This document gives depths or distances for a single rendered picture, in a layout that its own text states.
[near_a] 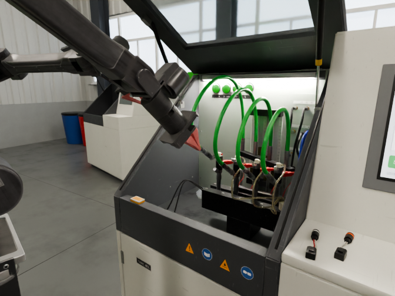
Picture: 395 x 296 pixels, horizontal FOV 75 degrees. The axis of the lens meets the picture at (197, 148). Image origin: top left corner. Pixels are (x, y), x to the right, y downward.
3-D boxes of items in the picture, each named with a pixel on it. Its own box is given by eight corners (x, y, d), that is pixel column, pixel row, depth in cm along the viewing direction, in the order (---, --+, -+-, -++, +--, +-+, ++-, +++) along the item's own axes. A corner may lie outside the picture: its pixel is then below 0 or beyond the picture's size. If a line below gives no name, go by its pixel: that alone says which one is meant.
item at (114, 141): (74, 168, 449) (60, 47, 403) (130, 157, 523) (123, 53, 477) (107, 188, 358) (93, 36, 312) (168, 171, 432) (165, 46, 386)
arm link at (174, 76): (114, 78, 56) (134, 77, 50) (146, 44, 60) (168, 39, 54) (149, 115, 64) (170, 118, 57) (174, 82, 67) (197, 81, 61)
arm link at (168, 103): (133, 101, 58) (146, 101, 54) (151, 80, 61) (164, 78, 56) (153, 121, 62) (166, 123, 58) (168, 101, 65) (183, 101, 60)
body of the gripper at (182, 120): (201, 116, 64) (183, 95, 60) (177, 148, 61) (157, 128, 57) (186, 114, 69) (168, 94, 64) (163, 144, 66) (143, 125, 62)
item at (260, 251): (121, 232, 107) (119, 197, 104) (130, 228, 111) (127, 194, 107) (261, 307, 71) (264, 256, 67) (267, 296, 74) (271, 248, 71)
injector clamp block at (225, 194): (201, 222, 107) (201, 188, 104) (214, 213, 115) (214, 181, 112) (281, 253, 87) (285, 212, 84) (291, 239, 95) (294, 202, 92)
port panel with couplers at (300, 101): (283, 165, 112) (288, 93, 105) (285, 163, 115) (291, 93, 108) (314, 171, 104) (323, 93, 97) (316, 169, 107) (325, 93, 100)
